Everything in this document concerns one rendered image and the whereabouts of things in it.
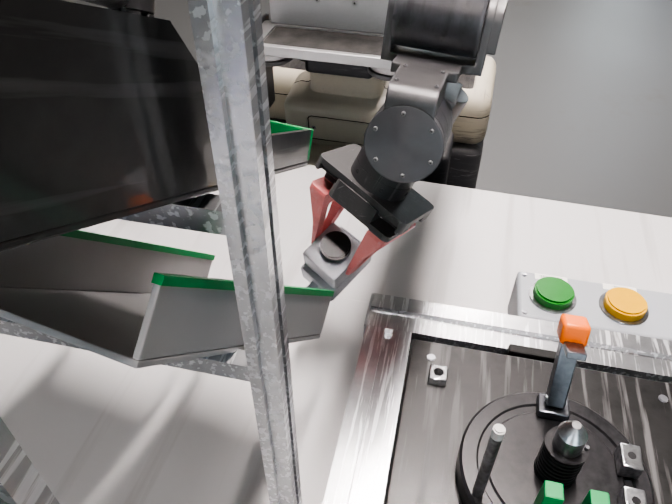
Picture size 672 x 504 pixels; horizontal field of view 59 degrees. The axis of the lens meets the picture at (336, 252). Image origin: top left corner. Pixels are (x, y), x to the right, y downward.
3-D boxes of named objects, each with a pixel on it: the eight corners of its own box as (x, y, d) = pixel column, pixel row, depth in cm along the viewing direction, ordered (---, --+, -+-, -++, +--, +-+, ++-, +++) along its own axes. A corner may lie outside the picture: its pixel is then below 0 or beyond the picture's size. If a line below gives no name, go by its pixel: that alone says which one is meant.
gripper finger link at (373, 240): (348, 299, 55) (396, 226, 50) (294, 251, 57) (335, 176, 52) (382, 275, 61) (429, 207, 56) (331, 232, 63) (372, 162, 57)
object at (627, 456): (613, 451, 45) (619, 441, 44) (633, 455, 45) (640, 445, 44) (616, 476, 44) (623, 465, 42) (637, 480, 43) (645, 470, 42)
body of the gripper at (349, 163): (395, 241, 51) (440, 174, 47) (310, 170, 53) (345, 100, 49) (425, 221, 56) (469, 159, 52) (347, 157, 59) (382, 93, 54)
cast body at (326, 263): (341, 235, 65) (341, 208, 58) (371, 260, 64) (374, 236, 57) (288, 289, 63) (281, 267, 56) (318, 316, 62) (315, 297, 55)
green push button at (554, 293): (530, 286, 64) (534, 272, 62) (568, 292, 63) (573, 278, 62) (531, 313, 61) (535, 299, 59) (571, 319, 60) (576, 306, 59)
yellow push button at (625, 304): (598, 296, 62) (604, 283, 61) (638, 302, 62) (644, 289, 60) (602, 324, 60) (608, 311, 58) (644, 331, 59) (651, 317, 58)
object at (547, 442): (533, 447, 45) (544, 422, 43) (573, 455, 45) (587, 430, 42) (534, 484, 43) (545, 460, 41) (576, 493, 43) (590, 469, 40)
